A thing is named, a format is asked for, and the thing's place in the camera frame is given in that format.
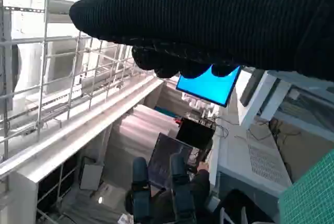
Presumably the white flat box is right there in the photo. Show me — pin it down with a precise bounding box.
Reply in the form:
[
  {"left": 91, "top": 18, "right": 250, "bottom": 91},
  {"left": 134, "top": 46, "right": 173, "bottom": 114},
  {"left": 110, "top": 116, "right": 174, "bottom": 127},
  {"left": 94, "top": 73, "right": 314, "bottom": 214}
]
[{"left": 90, "top": 182, "right": 118, "bottom": 206}]

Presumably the black equipment box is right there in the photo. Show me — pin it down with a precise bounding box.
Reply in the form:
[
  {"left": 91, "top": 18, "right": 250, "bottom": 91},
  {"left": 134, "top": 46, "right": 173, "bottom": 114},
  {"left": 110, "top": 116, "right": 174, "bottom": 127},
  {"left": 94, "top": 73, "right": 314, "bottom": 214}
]
[{"left": 175, "top": 117, "right": 216, "bottom": 149}]

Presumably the dark grey screen monitor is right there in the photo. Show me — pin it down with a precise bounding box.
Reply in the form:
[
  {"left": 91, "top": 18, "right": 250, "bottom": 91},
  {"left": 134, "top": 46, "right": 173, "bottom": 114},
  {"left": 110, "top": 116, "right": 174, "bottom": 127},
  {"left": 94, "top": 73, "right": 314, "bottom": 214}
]
[{"left": 147, "top": 133, "right": 194, "bottom": 190}]

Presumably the white shelving unit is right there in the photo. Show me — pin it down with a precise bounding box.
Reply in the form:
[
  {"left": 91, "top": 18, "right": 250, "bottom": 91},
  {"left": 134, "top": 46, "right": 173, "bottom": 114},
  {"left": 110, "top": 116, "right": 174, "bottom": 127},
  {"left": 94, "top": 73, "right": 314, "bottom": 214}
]
[{"left": 15, "top": 153, "right": 79, "bottom": 221}]

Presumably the white perforated cabinet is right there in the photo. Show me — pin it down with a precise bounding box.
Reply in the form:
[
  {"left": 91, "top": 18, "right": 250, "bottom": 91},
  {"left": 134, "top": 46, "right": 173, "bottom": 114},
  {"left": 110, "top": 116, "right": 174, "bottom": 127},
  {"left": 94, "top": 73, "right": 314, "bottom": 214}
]
[{"left": 216, "top": 124, "right": 293, "bottom": 201}]

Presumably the person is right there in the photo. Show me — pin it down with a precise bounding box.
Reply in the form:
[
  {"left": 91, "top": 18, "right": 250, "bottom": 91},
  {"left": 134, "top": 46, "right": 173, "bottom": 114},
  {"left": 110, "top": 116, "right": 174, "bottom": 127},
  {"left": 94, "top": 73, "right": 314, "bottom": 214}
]
[{"left": 125, "top": 156, "right": 222, "bottom": 224}]

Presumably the blue-screen monitor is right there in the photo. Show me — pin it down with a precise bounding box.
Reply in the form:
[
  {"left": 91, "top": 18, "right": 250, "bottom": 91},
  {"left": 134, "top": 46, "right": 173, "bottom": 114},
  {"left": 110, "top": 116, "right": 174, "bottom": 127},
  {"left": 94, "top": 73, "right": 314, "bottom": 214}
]
[{"left": 175, "top": 64, "right": 242, "bottom": 108}]

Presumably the white metal scaffold frame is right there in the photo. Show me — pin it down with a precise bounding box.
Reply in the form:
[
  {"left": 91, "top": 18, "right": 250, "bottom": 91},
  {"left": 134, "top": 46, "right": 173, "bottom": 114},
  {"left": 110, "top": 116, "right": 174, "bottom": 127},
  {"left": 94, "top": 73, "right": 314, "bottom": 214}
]
[{"left": 0, "top": 0, "right": 162, "bottom": 157}]

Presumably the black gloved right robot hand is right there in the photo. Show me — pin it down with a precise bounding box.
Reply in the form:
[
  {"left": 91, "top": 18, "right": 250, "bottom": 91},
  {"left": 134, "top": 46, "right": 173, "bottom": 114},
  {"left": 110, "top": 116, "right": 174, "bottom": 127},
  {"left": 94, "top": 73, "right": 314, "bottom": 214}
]
[{"left": 69, "top": 0, "right": 334, "bottom": 82}]

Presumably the green cutting mat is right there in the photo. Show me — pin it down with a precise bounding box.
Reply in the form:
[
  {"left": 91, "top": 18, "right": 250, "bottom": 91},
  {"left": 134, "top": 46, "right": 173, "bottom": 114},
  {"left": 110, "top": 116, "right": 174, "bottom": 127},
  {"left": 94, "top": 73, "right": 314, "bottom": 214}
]
[{"left": 278, "top": 148, "right": 334, "bottom": 224}]

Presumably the white framed board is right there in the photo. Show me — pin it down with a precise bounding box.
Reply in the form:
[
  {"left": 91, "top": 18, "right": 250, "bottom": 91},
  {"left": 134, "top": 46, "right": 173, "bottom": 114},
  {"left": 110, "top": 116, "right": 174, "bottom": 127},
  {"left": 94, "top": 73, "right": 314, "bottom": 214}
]
[{"left": 79, "top": 157, "right": 104, "bottom": 191}]

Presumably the black flat panel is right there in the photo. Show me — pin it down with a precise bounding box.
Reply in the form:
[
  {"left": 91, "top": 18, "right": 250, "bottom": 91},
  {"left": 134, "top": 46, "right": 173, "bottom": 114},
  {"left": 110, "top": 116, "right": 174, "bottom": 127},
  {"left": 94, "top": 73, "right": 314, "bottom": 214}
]
[{"left": 239, "top": 69, "right": 266, "bottom": 107}]

